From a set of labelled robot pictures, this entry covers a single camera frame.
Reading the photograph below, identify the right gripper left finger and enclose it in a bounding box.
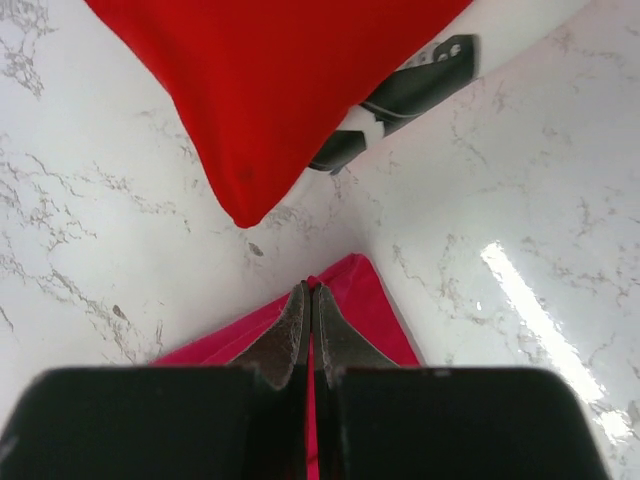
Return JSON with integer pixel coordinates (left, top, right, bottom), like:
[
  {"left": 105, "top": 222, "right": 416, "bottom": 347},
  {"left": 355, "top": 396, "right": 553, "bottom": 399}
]
[{"left": 229, "top": 281, "right": 306, "bottom": 390}]

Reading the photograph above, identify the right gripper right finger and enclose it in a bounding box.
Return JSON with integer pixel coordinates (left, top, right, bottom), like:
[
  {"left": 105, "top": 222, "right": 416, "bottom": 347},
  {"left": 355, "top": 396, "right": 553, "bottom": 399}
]
[{"left": 312, "top": 283, "right": 399, "bottom": 388}]

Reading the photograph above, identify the magenta polo shirt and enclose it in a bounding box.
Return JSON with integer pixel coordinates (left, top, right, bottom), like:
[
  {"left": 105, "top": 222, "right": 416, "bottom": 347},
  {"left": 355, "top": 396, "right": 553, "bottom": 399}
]
[{"left": 149, "top": 252, "right": 422, "bottom": 480}]

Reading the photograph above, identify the folded red t shirt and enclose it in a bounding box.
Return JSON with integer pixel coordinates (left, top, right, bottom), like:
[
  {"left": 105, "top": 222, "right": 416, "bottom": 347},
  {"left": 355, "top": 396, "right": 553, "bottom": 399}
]
[{"left": 90, "top": 0, "right": 465, "bottom": 228}]

